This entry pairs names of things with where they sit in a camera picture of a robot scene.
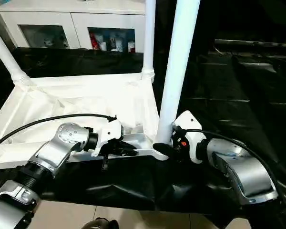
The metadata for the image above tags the large black case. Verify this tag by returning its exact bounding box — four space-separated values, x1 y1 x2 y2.
152 0 286 55

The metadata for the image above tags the white plastic table top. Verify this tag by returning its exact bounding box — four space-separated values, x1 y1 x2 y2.
0 73 170 170

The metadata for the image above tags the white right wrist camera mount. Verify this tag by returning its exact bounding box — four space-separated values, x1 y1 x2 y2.
173 110 207 164

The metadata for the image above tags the white glass-door cabinet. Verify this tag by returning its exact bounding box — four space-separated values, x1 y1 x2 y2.
0 0 148 52

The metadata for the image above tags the grey curtain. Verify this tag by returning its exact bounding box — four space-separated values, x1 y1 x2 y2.
0 0 17 52

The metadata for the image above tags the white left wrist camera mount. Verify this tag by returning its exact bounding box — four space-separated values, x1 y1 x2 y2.
90 120 124 157

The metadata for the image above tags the black work mat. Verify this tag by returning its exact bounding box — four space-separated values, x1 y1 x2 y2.
0 46 286 222

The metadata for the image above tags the long grey metal bar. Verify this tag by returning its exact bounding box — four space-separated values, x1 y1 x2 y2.
214 39 286 48

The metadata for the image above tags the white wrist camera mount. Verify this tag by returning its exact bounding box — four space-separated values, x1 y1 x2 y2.
90 120 124 157
173 110 207 164

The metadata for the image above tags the dark brown rounded object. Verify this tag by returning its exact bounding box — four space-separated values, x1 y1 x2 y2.
84 217 120 229

